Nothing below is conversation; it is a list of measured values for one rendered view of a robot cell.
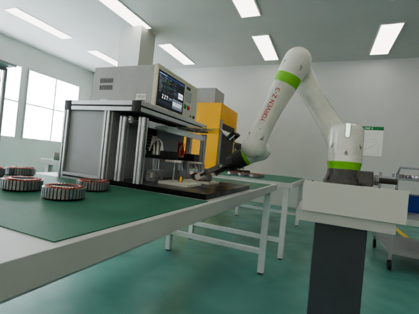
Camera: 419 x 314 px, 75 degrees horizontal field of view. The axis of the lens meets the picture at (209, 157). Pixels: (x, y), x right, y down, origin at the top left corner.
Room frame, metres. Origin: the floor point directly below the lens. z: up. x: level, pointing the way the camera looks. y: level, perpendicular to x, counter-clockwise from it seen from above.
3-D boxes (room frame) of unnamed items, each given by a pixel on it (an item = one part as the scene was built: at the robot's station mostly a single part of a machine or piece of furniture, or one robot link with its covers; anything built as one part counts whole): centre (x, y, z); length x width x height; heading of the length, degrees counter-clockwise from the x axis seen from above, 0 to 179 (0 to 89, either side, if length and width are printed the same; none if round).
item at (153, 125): (1.43, 0.17, 1.03); 0.62 x 0.01 x 0.03; 157
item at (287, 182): (3.66, -0.67, 0.38); 1.85 x 1.10 x 0.75; 157
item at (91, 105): (1.52, 0.37, 1.09); 0.68 x 0.44 x 0.05; 157
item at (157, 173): (1.34, 0.26, 0.80); 0.07 x 0.05 x 0.06; 157
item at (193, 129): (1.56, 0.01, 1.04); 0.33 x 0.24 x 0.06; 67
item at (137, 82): (1.53, 0.37, 1.22); 0.44 x 0.39 x 0.20; 157
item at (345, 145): (1.14, -0.56, 1.01); 0.16 x 0.13 x 0.19; 158
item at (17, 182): (0.86, 0.57, 0.77); 0.11 x 0.11 x 0.04
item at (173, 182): (1.28, 0.12, 0.78); 0.15 x 0.15 x 0.01; 67
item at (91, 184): (0.99, 0.41, 0.77); 0.11 x 0.11 x 0.04
